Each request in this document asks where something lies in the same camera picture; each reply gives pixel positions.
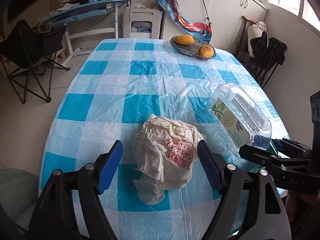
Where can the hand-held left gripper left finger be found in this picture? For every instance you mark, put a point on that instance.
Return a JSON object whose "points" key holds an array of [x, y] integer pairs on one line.
{"points": [[110, 167]]}

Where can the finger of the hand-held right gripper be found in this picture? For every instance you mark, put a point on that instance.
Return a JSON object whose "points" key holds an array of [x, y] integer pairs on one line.
{"points": [[252, 152], [290, 145]]}

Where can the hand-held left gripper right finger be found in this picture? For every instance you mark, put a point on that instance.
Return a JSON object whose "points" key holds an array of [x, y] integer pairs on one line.
{"points": [[210, 170]]}

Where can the clear plastic bottle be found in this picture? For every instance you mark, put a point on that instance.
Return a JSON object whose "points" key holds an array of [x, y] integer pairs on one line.
{"points": [[237, 110]]}

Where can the white plastic bag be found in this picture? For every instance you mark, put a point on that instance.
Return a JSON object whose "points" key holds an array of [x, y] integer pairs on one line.
{"points": [[160, 150]]}

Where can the person's right hand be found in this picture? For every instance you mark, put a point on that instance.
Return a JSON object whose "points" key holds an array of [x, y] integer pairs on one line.
{"points": [[297, 202]]}

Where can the blue checkered tablecloth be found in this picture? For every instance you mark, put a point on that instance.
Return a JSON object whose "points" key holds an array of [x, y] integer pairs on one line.
{"points": [[112, 92]]}

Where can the pale green chair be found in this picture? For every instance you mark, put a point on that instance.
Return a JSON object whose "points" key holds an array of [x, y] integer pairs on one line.
{"points": [[17, 190]]}

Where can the wooden chair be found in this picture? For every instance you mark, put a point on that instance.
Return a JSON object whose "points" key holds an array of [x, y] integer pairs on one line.
{"points": [[243, 37]]}

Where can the wicker basket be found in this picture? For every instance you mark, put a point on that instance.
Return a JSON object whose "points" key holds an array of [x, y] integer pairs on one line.
{"points": [[190, 51]]}

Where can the white cabinet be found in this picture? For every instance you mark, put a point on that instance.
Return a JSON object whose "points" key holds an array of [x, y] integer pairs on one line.
{"points": [[230, 12]]}

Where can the black folding chair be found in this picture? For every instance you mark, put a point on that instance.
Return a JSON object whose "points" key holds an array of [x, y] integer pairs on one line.
{"points": [[27, 42]]}

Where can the colourful printed cloth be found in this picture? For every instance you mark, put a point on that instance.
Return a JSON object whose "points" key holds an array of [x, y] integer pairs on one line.
{"points": [[180, 17]]}

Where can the blue desk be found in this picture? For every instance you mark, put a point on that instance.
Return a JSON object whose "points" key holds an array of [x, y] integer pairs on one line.
{"points": [[82, 7]]}

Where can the white cloth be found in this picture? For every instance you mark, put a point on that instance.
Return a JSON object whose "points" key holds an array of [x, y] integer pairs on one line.
{"points": [[139, 6]]}

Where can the white papers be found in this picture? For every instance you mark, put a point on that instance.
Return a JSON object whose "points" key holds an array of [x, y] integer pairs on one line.
{"points": [[65, 6]]}

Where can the black television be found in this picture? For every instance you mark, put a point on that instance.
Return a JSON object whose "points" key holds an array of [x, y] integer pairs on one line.
{"points": [[25, 0]]}

